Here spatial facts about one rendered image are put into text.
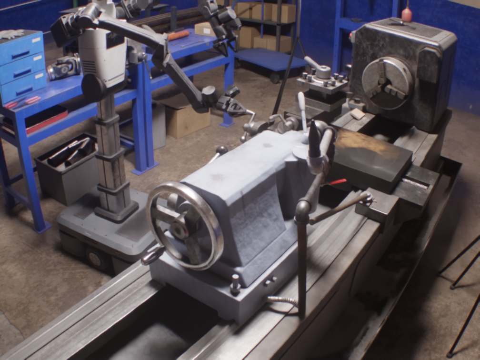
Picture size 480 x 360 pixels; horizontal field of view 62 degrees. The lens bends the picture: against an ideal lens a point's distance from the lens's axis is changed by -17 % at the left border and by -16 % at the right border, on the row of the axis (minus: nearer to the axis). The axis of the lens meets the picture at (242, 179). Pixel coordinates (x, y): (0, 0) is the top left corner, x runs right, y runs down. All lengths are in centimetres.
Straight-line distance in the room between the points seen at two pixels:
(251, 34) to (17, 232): 437
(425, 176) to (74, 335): 144
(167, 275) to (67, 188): 205
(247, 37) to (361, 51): 407
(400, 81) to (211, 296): 141
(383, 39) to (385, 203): 103
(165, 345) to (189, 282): 21
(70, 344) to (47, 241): 185
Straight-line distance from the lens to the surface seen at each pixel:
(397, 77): 219
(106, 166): 246
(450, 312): 261
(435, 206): 266
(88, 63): 223
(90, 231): 254
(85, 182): 333
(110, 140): 239
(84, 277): 264
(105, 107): 233
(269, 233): 121
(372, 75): 223
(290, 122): 180
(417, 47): 234
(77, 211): 272
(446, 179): 300
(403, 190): 176
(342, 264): 141
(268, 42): 616
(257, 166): 118
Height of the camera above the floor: 173
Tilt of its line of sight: 30 degrees down
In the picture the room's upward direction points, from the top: 2 degrees clockwise
